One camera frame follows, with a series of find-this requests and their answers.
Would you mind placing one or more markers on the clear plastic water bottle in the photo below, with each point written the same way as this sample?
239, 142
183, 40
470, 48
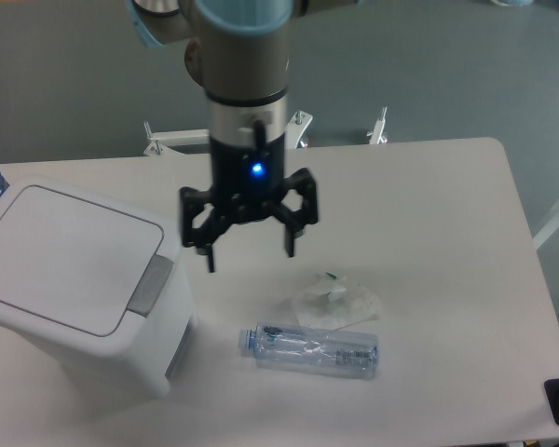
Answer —
310, 350

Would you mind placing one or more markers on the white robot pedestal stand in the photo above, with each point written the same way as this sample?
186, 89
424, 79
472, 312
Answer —
172, 142

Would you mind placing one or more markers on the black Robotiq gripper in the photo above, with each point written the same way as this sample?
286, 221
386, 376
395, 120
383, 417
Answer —
251, 186

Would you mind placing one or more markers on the crumpled white tissue wrapper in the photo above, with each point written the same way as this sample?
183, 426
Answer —
333, 302

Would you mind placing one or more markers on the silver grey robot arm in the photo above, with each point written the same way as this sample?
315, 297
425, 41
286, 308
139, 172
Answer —
238, 52

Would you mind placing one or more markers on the white push-button trash can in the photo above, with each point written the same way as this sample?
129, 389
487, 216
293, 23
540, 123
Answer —
97, 283

